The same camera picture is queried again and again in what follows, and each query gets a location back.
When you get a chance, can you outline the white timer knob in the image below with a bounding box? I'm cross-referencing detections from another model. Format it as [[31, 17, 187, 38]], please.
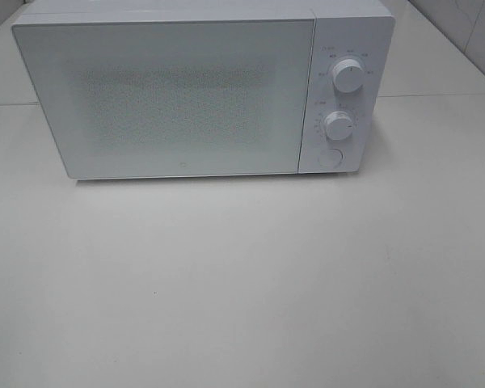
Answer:
[[323, 111, 356, 141]]

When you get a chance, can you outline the white microwave oven body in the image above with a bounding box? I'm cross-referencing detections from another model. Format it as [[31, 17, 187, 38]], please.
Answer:
[[11, 1, 395, 174]]

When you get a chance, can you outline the white upper power knob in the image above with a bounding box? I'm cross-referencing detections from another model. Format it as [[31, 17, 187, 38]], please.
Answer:
[[331, 58, 365, 93]]

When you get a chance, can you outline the round door release button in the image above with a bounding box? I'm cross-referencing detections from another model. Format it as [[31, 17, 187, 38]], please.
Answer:
[[318, 149, 343, 170]]

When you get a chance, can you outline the white microwave door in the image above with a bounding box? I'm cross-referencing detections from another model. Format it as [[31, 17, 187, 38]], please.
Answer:
[[13, 19, 314, 179]]

